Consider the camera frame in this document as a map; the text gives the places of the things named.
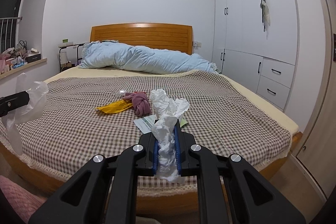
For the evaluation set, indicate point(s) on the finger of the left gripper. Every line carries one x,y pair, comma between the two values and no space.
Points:
13,102

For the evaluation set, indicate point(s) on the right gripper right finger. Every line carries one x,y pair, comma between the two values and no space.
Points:
230,190

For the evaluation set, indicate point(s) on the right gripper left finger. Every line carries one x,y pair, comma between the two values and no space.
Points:
104,189

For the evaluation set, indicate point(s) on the clear plastic glove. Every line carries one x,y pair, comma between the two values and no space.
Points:
34,110

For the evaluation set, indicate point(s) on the purple knotted cloth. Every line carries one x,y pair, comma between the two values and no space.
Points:
140,103

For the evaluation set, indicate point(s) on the white tissue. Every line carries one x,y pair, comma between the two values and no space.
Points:
168,111

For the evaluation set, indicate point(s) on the green white food package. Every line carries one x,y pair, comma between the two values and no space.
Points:
152,123

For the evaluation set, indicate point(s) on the windowsill clutter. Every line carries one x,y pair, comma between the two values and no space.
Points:
18,56

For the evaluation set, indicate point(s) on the yellow paper package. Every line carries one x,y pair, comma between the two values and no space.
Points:
116,107

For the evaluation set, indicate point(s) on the checkered bed blanket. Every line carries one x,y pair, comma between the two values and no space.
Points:
223,116

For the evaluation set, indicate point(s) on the black bedside table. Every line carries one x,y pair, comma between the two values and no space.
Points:
69,54

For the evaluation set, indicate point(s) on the left pink fluffy slipper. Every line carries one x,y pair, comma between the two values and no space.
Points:
17,204

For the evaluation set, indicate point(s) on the light blue duvet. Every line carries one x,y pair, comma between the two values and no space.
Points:
112,53

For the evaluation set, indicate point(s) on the white wardrobe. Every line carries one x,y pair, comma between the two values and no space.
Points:
263,62

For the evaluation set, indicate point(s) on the hanging item on wardrobe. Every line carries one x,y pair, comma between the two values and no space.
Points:
265,15

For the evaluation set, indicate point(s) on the wooden bed frame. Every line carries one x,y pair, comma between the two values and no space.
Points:
131,71

